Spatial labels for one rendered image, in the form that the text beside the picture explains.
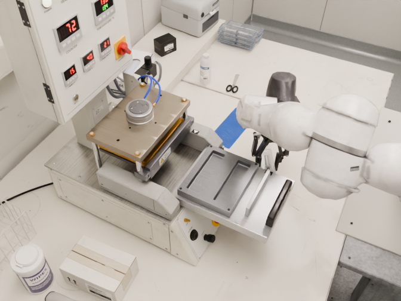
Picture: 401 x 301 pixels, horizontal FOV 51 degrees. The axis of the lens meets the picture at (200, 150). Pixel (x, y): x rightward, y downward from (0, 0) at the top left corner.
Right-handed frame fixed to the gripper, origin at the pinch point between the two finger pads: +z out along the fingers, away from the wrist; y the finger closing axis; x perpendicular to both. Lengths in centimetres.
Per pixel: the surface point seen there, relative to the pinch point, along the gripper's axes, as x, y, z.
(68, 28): -11, -56, -60
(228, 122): 26.3, -12.2, 4.5
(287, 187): -28.4, -0.8, -21.3
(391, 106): 124, 112, 80
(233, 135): 18.3, -10.8, 4.5
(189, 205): -30.7, -28.1, -16.5
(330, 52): 189, 84, 79
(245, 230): -39.0, -13.0, -16.3
